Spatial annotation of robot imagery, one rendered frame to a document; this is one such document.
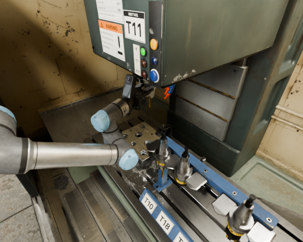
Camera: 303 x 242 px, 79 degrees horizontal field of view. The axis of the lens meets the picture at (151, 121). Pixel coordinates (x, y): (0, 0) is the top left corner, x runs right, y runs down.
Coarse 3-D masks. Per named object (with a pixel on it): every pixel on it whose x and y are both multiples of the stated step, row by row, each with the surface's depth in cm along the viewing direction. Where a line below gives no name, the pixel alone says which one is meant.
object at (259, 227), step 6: (258, 222) 51; (252, 228) 50; (258, 228) 50; (264, 228) 50; (246, 234) 49; (252, 234) 48; (258, 234) 48; (264, 234) 48; (270, 234) 48; (252, 240) 47; (258, 240) 47; (264, 240) 47; (270, 240) 47
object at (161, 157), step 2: (156, 148) 74; (156, 150) 73; (170, 150) 73; (156, 152) 72; (170, 152) 72; (156, 154) 71; (158, 154) 71; (168, 154) 71; (170, 154) 71; (156, 156) 71; (158, 156) 72; (160, 156) 71; (162, 156) 70; (164, 156) 70; (166, 156) 70; (168, 156) 70; (156, 158) 72; (160, 158) 70; (162, 158) 70; (164, 158) 70; (166, 158) 70; (160, 160) 71; (162, 160) 71
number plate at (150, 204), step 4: (144, 196) 87; (148, 196) 86; (144, 200) 87; (148, 200) 86; (152, 200) 84; (144, 204) 86; (148, 204) 85; (152, 204) 84; (156, 204) 83; (148, 208) 85; (152, 208) 83
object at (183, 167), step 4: (188, 156) 61; (180, 160) 62; (184, 160) 61; (188, 160) 61; (180, 164) 62; (184, 164) 62; (188, 164) 62; (180, 168) 63; (184, 168) 62; (188, 168) 63; (180, 172) 64; (184, 172) 63; (188, 172) 64
